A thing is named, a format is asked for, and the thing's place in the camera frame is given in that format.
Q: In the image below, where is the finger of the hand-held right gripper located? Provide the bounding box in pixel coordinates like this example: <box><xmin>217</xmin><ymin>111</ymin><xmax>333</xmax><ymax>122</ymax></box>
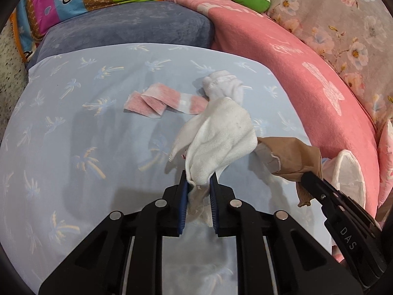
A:
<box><xmin>302</xmin><ymin>172</ymin><xmax>345</xmax><ymax>213</ymax></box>
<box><xmin>324</xmin><ymin>181</ymin><xmax>380</xmax><ymax>225</ymax></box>

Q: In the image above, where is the beige floral bedspread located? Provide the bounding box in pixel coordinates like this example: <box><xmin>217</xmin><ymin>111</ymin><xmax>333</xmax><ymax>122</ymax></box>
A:
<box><xmin>246</xmin><ymin>0</ymin><xmax>393</xmax><ymax>136</ymax></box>

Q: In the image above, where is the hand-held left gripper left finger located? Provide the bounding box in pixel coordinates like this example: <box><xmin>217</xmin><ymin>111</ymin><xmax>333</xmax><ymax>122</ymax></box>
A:
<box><xmin>38</xmin><ymin>172</ymin><xmax>188</xmax><ymax>295</ymax></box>

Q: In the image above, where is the smooth white sock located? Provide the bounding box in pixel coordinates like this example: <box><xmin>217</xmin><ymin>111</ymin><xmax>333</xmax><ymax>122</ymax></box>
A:
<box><xmin>202</xmin><ymin>70</ymin><xmax>254</xmax><ymax>105</ymax></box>

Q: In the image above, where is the pink blanket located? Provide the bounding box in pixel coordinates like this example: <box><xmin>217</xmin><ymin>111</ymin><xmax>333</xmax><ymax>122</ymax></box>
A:
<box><xmin>166</xmin><ymin>0</ymin><xmax>380</xmax><ymax>262</ymax></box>

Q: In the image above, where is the pink and white striped sock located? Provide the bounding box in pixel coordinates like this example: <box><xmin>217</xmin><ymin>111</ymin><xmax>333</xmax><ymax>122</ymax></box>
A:
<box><xmin>123</xmin><ymin>82</ymin><xmax>207</xmax><ymax>120</ymax></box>

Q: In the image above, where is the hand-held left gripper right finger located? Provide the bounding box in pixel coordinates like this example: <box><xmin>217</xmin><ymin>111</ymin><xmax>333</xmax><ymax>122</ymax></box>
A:
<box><xmin>210</xmin><ymin>175</ymin><xmax>348</xmax><ymax>295</ymax></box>

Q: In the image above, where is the white terry sock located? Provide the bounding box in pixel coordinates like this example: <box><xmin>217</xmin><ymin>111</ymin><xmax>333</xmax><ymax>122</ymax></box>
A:
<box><xmin>168</xmin><ymin>97</ymin><xmax>258</xmax><ymax>225</ymax></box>

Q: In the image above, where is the blue-grey velvet pillow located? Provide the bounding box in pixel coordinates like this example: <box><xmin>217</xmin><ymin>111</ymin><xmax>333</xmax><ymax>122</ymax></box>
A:
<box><xmin>26</xmin><ymin>0</ymin><xmax>215</xmax><ymax>69</ymax></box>

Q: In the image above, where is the tan stocking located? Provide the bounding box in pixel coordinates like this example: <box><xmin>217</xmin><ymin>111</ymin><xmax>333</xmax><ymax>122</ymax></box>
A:
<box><xmin>255</xmin><ymin>137</ymin><xmax>323</xmax><ymax>208</ymax></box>

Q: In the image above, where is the light blue palm-print sheet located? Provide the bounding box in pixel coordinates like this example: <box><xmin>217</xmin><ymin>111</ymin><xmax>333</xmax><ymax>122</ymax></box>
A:
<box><xmin>0</xmin><ymin>42</ymin><xmax>336</xmax><ymax>295</ymax></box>

